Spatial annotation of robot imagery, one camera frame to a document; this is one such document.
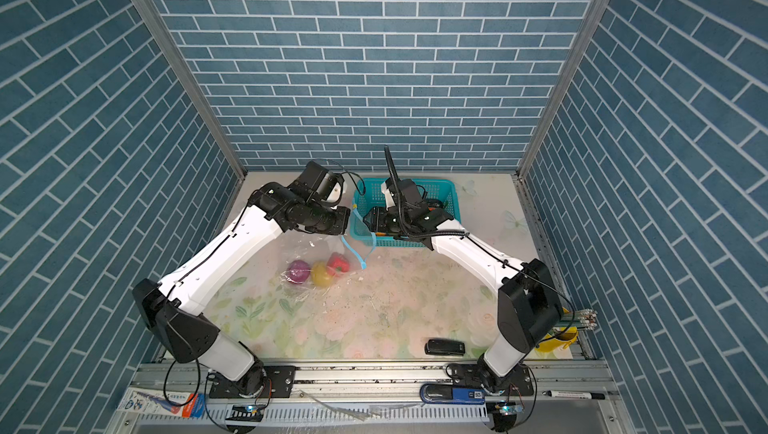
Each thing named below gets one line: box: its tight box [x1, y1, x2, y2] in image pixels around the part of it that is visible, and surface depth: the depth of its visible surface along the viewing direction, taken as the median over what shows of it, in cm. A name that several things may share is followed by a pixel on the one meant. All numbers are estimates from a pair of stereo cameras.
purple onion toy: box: [286, 259, 311, 284], surface depth 90 cm
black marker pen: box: [542, 390, 605, 400], surface depth 73 cm
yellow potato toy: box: [312, 261, 334, 288], surface depth 90 cm
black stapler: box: [424, 338, 466, 356], surface depth 79 cm
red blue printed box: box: [117, 387, 207, 418], surface depth 71 cm
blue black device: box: [420, 384, 486, 405], surface depth 72 cm
